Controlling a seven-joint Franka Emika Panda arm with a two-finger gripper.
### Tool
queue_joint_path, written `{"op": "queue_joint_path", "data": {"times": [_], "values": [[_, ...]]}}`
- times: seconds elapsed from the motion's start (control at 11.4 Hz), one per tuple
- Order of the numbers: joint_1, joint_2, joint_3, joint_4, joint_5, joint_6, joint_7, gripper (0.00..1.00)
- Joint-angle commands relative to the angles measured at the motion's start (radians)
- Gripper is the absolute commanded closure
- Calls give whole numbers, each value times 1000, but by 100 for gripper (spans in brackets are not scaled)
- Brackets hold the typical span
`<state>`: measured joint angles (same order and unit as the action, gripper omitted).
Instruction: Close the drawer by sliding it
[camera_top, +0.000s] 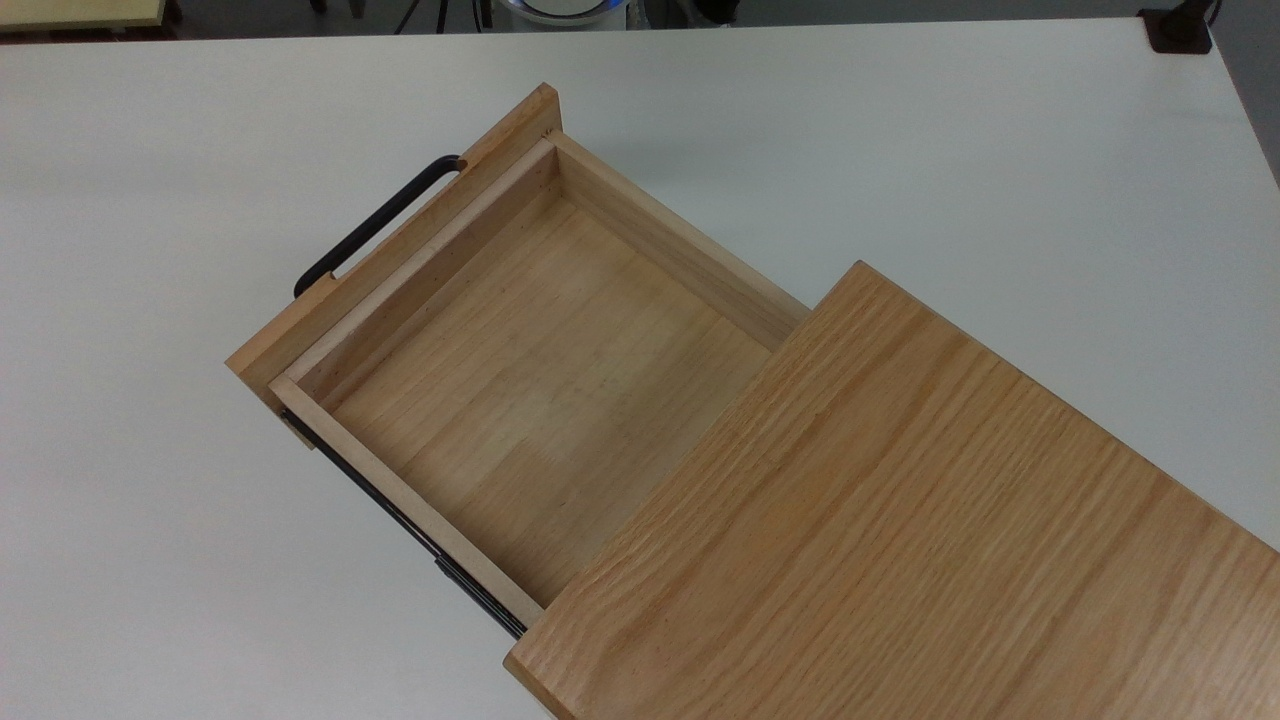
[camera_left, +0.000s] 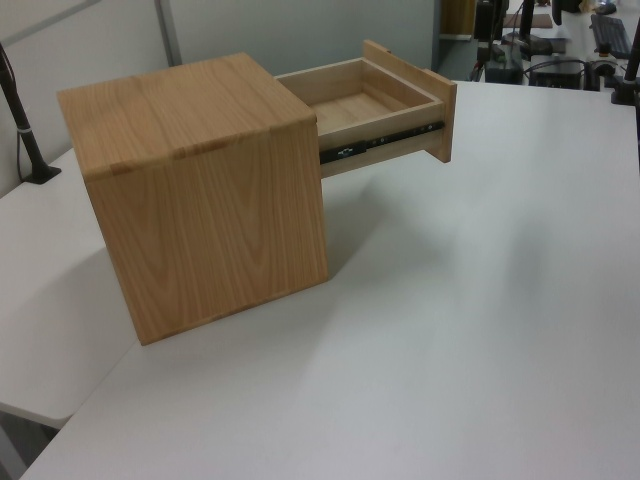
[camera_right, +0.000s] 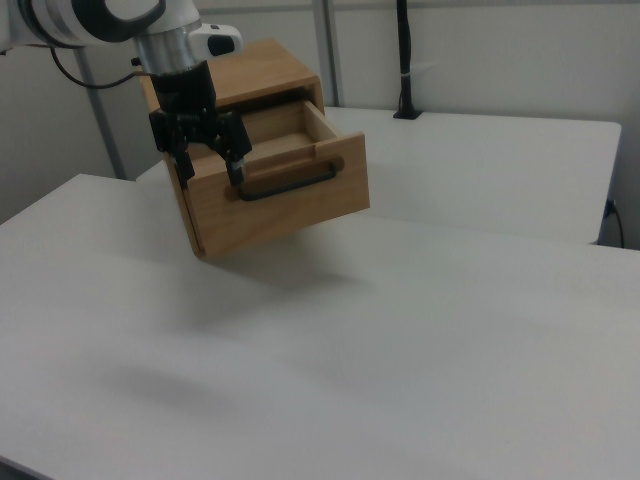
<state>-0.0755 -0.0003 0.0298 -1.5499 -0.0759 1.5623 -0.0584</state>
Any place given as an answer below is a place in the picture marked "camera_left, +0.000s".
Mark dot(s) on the black metal drawer slide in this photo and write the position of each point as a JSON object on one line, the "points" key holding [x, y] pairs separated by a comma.
{"points": [[380, 141]]}

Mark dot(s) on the wooden cutting board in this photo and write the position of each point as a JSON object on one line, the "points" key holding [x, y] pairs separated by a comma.
{"points": [[200, 200]]}

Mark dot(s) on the black monitor stand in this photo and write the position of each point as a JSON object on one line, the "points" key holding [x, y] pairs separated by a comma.
{"points": [[529, 30]]}

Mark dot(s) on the grey office partition panel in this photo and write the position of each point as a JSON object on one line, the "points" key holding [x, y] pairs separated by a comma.
{"points": [[75, 35]]}

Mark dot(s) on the black computer keyboard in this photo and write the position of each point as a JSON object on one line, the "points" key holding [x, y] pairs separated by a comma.
{"points": [[611, 34]]}

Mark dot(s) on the blue grey partition wall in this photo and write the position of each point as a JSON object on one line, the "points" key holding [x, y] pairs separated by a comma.
{"points": [[456, 57]]}

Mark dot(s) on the black camera stand pole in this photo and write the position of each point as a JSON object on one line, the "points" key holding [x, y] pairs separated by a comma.
{"points": [[20, 120]]}

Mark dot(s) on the black camera stand clamp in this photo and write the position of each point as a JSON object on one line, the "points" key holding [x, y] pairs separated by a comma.
{"points": [[626, 87]]}

